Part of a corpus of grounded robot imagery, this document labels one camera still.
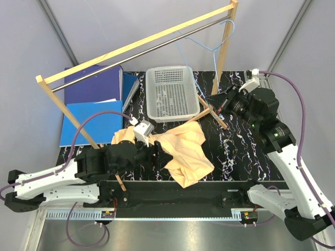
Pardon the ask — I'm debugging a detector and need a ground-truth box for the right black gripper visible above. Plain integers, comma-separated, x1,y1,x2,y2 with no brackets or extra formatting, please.
205,83,260,128

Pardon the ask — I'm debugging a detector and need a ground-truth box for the blue upright binder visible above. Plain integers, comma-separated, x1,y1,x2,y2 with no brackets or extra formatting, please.
122,73,140,112

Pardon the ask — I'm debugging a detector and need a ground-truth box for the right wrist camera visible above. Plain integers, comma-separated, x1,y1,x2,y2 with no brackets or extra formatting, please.
239,69,260,93

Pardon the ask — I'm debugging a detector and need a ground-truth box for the wooden clothes rack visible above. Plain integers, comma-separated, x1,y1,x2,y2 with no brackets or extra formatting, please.
35,0,239,192

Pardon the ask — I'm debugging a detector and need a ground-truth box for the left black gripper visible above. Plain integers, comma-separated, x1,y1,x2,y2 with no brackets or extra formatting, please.
113,136,173,176

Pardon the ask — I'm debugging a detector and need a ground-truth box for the light blue wire hanger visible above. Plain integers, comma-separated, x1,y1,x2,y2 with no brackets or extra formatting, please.
175,19,235,119

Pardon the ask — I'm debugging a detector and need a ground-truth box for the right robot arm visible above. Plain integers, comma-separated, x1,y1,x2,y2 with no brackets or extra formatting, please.
206,86,334,241

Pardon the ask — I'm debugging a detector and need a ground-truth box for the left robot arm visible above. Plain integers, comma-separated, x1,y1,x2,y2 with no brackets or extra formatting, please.
3,140,173,213

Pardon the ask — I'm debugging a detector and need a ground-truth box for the black marbled table mat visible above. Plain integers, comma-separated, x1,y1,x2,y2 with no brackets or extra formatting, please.
52,70,304,182

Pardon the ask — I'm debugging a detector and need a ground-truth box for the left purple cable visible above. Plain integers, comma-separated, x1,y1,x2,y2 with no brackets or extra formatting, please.
0,111,134,248

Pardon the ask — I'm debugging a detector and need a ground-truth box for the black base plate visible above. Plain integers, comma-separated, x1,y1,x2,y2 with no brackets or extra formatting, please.
51,180,270,210

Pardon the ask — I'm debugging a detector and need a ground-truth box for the blue folder with papers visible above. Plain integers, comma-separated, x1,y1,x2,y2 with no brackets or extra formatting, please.
59,100,123,147

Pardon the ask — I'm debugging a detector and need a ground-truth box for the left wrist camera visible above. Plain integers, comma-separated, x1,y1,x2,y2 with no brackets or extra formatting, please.
129,117,154,147

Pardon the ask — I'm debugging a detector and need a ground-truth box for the beige t shirt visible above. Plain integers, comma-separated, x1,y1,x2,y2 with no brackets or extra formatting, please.
111,121,214,188

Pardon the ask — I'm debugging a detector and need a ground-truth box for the white plastic basket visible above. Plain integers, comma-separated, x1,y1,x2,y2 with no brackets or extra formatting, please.
145,66,200,123

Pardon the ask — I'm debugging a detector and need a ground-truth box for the purple ring binder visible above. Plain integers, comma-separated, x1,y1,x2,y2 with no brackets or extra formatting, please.
64,66,123,104

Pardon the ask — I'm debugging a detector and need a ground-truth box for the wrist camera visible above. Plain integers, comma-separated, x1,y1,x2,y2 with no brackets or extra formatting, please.
129,117,154,147
239,69,260,93

